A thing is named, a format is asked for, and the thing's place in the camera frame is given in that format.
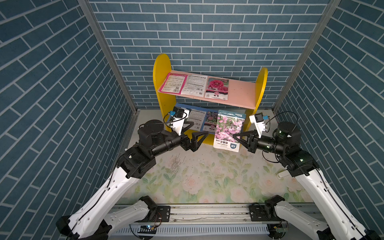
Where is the yellow wooden shelf unit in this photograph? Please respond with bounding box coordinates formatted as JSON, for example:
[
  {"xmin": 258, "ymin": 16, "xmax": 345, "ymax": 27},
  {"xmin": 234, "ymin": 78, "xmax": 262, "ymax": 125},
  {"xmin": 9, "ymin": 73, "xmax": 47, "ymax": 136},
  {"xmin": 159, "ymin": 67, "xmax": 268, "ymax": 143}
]
[{"xmin": 153, "ymin": 54, "xmax": 268, "ymax": 152}]

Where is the chrysanthemum packet pink band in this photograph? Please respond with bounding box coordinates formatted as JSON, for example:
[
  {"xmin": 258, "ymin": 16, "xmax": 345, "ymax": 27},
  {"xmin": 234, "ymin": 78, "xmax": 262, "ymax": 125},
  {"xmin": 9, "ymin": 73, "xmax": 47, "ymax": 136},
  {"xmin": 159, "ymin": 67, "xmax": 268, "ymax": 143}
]
[{"xmin": 203, "ymin": 112, "xmax": 218, "ymax": 134}]

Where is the white text packet lower shelf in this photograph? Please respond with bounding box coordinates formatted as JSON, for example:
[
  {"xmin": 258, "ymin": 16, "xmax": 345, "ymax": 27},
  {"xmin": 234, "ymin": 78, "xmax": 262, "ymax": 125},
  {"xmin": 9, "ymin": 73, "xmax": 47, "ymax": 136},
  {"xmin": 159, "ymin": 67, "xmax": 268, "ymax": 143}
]
[{"xmin": 187, "ymin": 109, "xmax": 207, "ymax": 132}]

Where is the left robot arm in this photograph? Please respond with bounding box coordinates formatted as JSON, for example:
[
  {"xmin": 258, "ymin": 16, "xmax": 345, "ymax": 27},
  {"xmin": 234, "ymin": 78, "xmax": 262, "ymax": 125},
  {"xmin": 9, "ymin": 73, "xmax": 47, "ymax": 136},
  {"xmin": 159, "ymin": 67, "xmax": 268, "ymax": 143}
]
[{"xmin": 56, "ymin": 120, "xmax": 209, "ymax": 240}]

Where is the pink-bordered seed packet back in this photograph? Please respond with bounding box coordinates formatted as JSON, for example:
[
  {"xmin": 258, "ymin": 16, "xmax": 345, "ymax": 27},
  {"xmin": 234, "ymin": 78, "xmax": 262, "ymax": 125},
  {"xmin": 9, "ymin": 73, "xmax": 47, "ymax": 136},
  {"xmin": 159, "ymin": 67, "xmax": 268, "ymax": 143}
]
[{"xmin": 159, "ymin": 73, "xmax": 188, "ymax": 95}]

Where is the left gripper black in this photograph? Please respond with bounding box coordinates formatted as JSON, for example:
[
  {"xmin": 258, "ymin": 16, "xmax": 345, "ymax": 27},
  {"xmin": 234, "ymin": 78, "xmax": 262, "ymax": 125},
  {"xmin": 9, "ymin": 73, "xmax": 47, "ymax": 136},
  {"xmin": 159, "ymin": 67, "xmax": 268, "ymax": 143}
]
[{"xmin": 149, "ymin": 120, "xmax": 207, "ymax": 158}]

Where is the purple flower seed packet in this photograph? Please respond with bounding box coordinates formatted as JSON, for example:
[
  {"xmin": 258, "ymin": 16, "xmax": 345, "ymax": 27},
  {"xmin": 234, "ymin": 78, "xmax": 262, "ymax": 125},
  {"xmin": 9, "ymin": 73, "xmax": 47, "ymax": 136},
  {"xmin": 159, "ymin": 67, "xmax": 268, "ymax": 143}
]
[{"xmin": 213, "ymin": 110, "xmax": 246, "ymax": 153}]

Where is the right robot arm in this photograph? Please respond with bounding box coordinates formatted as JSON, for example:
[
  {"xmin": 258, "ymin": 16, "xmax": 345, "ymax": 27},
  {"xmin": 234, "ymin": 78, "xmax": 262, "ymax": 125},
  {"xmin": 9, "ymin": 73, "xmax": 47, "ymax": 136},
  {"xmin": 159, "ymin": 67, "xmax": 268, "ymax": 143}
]
[{"xmin": 233, "ymin": 122, "xmax": 380, "ymax": 240}]

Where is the corner aluminium post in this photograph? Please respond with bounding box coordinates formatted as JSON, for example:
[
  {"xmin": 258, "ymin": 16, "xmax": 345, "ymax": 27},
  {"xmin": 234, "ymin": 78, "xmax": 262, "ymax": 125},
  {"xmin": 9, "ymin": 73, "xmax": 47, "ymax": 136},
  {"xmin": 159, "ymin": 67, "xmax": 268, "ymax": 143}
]
[
  {"xmin": 272, "ymin": 0, "xmax": 341, "ymax": 113},
  {"xmin": 77, "ymin": 0, "xmax": 138, "ymax": 112}
]

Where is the right circuit board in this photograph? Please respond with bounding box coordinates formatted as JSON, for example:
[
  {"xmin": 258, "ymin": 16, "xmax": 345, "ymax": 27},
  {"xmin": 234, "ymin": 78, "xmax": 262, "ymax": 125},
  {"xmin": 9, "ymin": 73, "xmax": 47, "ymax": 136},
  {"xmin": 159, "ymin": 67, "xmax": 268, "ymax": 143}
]
[{"xmin": 269, "ymin": 226, "xmax": 286, "ymax": 235}]

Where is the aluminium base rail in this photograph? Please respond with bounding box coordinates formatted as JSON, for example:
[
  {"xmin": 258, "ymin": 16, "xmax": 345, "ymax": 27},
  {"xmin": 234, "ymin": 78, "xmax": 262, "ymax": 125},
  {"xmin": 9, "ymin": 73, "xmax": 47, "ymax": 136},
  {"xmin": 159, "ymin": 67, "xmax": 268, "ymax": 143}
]
[{"xmin": 113, "ymin": 204, "xmax": 289, "ymax": 240}]

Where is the circuit board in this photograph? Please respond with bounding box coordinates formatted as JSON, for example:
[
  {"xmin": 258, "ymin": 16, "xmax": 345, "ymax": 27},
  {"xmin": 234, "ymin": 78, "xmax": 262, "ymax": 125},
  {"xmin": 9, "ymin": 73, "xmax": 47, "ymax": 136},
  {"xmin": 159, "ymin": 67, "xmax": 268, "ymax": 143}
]
[
  {"xmin": 138, "ymin": 225, "xmax": 157, "ymax": 235},
  {"xmin": 269, "ymin": 226, "xmax": 286, "ymax": 235}
]

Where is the left circuit board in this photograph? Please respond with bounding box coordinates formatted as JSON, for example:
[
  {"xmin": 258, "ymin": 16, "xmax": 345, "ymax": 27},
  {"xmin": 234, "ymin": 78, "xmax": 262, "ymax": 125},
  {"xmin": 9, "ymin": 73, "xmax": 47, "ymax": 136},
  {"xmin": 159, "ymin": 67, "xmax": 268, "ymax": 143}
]
[{"xmin": 138, "ymin": 225, "xmax": 157, "ymax": 235}]

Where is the white text seed packet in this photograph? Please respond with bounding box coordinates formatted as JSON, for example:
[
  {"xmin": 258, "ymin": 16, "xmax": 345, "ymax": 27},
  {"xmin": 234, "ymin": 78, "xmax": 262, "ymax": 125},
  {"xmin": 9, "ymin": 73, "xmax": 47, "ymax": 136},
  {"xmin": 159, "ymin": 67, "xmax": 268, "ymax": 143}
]
[{"xmin": 181, "ymin": 75, "xmax": 208, "ymax": 97}]

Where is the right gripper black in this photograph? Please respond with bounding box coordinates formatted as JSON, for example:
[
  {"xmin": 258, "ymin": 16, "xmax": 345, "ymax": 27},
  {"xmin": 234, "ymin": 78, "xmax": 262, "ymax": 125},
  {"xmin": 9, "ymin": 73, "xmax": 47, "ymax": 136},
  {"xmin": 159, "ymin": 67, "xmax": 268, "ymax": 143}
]
[{"xmin": 233, "ymin": 130, "xmax": 285, "ymax": 157}]

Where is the right corner aluminium post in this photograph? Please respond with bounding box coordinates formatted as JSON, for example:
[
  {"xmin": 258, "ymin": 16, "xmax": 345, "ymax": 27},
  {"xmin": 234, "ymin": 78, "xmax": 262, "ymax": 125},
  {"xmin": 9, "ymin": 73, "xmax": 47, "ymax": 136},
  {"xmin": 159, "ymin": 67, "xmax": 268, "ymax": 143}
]
[{"xmin": 272, "ymin": 0, "xmax": 341, "ymax": 113}]

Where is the left corner aluminium post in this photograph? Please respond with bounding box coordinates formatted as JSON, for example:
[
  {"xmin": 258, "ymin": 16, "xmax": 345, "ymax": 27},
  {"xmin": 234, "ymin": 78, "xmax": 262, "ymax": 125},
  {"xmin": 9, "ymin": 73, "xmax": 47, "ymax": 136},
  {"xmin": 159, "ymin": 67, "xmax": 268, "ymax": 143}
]
[{"xmin": 77, "ymin": 0, "xmax": 138, "ymax": 112}]

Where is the floral table mat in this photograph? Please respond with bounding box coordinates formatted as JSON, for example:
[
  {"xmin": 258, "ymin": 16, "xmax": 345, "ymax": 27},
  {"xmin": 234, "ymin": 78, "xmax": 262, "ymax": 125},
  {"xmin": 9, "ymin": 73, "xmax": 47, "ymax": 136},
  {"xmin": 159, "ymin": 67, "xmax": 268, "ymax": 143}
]
[{"xmin": 119, "ymin": 144, "xmax": 312, "ymax": 204}]

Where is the hollyhock magenta flower packet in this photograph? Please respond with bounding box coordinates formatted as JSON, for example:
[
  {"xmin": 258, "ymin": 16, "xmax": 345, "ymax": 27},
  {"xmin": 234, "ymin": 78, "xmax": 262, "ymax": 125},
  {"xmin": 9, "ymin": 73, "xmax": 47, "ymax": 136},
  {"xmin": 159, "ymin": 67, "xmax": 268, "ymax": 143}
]
[{"xmin": 205, "ymin": 77, "xmax": 229, "ymax": 101}]

